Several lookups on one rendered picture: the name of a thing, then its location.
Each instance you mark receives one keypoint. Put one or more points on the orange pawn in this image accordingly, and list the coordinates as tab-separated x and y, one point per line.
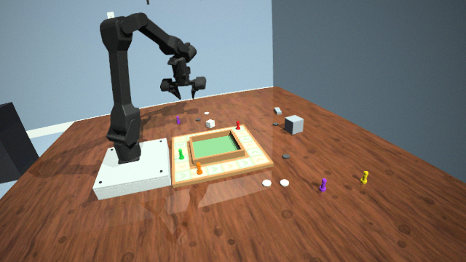
199	172

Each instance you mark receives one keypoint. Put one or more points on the yellow game pawn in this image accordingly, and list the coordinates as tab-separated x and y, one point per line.
363	180

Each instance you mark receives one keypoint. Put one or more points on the white die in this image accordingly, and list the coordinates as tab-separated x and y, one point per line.
210	123

